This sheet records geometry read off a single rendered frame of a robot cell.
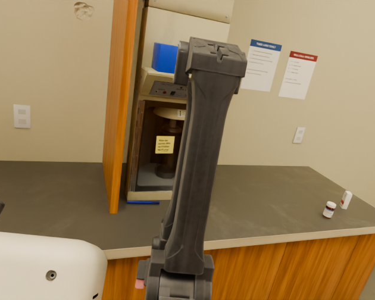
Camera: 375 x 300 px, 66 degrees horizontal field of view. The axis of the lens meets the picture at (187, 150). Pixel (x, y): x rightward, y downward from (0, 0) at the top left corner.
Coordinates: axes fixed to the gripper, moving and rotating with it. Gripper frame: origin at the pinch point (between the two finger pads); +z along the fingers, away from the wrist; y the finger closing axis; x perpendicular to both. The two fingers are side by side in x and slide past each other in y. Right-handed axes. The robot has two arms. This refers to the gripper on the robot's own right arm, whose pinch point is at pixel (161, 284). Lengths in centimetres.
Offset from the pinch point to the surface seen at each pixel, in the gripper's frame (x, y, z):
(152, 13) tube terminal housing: -76, 14, -39
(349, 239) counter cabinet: -40, -94, 37
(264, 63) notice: -127, -49, -1
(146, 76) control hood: -58, 13, -26
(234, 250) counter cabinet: -24.5, -31.3, 28.4
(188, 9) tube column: -81, 2, -41
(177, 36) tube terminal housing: -76, 4, -33
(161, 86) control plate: -60, 8, -21
